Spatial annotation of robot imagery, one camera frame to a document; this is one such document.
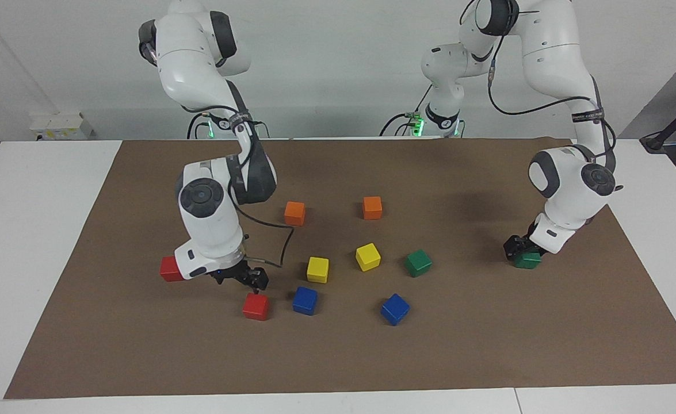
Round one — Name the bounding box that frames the black stand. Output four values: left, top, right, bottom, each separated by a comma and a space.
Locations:
639, 91, 676, 154

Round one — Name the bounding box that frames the black base cable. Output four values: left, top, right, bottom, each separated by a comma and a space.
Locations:
186, 112, 271, 140
379, 83, 431, 137

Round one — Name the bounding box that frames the red wooden block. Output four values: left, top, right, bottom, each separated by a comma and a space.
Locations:
160, 256, 184, 282
242, 293, 270, 321

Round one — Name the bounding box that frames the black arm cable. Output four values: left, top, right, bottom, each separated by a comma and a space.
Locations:
459, 0, 618, 173
180, 80, 295, 269

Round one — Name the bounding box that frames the blue wooden block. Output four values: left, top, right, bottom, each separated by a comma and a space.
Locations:
380, 293, 411, 326
292, 286, 319, 316

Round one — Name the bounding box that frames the yellow wooden block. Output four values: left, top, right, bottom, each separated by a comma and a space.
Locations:
355, 243, 382, 272
306, 256, 330, 284

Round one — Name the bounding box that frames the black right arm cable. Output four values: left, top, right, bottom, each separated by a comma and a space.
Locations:
180, 80, 295, 269

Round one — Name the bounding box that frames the black left base cable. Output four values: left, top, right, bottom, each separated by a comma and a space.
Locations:
379, 83, 431, 137

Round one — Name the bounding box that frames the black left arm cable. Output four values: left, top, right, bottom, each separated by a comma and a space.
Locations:
459, 0, 618, 173

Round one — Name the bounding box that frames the black right base cable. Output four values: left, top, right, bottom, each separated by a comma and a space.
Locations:
186, 112, 271, 140

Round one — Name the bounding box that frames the green wooden block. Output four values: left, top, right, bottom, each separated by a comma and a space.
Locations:
404, 249, 433, 278
513, 251, 543, 270

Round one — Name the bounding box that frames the brown table mat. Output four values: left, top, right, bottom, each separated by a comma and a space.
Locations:
4, 137, 676, 400

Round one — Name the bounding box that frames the white wall socket box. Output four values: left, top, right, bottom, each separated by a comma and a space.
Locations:
29, 112, 94, 142

